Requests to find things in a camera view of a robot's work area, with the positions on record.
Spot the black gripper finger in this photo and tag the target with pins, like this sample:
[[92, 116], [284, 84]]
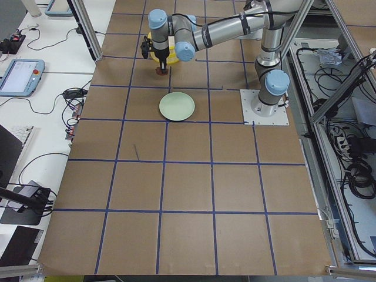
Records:
[[163, 64]]

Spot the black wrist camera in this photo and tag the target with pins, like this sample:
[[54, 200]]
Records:
[[146, 47]]

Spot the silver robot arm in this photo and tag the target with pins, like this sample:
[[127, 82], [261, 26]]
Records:
[[268, 16]]

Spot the brown steamed bun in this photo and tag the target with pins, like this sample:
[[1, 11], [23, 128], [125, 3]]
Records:
[[161, 72]]

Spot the aluminium frame post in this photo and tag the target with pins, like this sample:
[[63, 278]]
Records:
[[84, 24]]

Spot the black power adapter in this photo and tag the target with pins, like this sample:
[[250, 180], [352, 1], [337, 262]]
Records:
[[74, 93]]

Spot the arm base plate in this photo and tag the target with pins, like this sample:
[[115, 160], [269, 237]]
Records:
[[257, 36], [256, 113]]

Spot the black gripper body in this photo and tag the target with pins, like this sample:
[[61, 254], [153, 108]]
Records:
[[161, 54]]

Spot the light green plate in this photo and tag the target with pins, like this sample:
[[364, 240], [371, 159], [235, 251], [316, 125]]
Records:
[[176, 106]]

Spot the yellow steamer layer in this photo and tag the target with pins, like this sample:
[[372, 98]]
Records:
[[172, 58]]

